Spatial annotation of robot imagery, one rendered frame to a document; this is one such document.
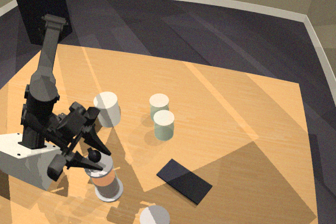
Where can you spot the french press with black knob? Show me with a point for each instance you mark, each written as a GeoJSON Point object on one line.
{"type": "Point", "coordinates": [108, 187]}

